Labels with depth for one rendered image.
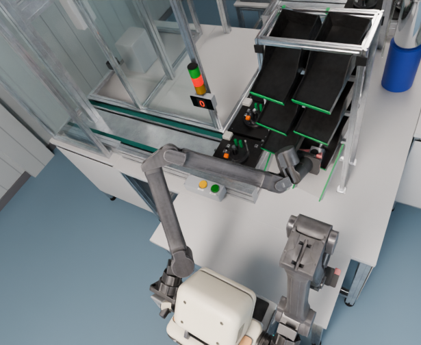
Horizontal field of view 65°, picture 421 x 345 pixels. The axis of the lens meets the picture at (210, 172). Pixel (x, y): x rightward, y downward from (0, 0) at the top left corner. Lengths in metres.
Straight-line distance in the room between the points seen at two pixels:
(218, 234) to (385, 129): 1.01
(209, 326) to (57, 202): 2.64
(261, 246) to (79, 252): 1.85
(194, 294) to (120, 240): 1.93
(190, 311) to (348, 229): 0.86
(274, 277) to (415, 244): 1.30
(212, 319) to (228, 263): 0.61
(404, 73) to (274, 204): 0.96
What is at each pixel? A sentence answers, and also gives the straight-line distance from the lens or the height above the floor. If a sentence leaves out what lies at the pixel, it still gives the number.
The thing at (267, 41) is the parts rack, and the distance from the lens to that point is 1.16.
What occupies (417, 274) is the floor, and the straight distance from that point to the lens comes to 2.53.
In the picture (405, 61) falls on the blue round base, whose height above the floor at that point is 1.07.
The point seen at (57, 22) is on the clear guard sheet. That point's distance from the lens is 2.47.
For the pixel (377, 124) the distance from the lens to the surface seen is 1.96.
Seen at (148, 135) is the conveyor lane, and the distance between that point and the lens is 2.06.
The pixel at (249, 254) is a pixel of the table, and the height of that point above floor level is 0.86.
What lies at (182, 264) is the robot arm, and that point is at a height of 1.28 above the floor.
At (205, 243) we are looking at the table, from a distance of 1.64.
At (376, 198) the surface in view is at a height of 0.86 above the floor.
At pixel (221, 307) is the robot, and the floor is 1.39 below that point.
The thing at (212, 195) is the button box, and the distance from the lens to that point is 1.63.
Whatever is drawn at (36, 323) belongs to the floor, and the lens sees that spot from 3.06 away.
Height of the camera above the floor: 2.33
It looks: 54 degrees down
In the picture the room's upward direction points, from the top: 24 degrees counter-clockwise
